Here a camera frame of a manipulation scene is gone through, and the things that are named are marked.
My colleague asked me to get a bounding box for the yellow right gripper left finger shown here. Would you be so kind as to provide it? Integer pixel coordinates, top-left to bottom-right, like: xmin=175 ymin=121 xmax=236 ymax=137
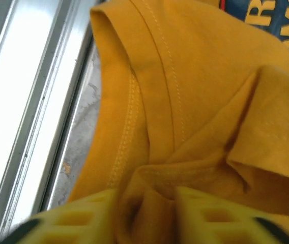
xmin=0 ymin=189 xmax=125 ymax=244

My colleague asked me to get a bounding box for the orange t-shirt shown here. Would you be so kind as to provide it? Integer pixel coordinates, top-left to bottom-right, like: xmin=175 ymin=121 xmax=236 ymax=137
xmin=68 ymin=0 xmax=289 ymax=244

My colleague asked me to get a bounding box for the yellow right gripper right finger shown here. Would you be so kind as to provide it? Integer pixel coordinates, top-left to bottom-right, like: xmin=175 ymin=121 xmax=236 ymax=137
xmin=174 ymin=187 xmax=289 ymax=244

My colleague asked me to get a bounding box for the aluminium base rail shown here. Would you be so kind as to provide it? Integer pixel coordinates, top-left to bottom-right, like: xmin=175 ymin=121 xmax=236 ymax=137
xmin=0 ymin=0 xmax=96 ymax=244

